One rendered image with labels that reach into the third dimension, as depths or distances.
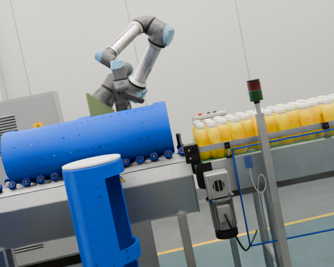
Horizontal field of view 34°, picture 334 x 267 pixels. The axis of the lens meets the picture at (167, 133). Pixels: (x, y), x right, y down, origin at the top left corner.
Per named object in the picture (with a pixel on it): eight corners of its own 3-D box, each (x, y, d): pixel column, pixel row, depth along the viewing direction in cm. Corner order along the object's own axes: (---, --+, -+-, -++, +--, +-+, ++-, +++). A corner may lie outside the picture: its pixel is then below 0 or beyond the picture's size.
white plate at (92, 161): (63, 170, 237) (63, 172, 237) (124, 156, 243) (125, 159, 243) (60, 164, 264) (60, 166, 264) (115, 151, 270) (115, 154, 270)
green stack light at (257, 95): (248, 101, 256) (246, 91, 256) (262, 99, 256) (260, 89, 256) (251, 102, 250) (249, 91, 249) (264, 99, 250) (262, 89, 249)
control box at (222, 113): (194, 133, 324) (191, 116, 323) (227, 126, 324) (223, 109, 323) (195, 134, 314) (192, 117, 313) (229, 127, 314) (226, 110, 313)
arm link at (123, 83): (128, 79, 291) (126, 79, 283) (129, 87, 292) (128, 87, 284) (114, 81, 291) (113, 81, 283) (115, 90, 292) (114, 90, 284)
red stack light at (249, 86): (246, 91, 256) (245, 83, 255) (260, 88, 256) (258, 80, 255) (249, 91, 249) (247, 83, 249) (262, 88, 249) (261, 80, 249)
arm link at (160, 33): (123, 91, 347) (158, 15, 323) (142, 103, 345) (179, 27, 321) (115, 95, 336) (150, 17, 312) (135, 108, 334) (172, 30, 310)
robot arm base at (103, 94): (93, 97, 347) (100, 84, 347) (112, 109, 346) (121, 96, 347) (89, 94, 332) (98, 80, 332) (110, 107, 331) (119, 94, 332)
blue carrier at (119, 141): (21, 184, 302) (12, 134, 305) (175, 153, 302) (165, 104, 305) (5, 185, 274) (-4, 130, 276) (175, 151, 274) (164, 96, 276)
